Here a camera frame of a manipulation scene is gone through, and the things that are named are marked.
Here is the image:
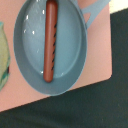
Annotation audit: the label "brown toy sausage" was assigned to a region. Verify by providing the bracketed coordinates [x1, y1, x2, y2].
[43, 0, 58, 82]

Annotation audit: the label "small grey frying pan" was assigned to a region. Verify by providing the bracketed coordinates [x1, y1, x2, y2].
[13, 0, 110, 96]

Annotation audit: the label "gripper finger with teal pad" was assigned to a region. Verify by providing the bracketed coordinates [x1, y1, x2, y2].
[0, 22, 10, 90]

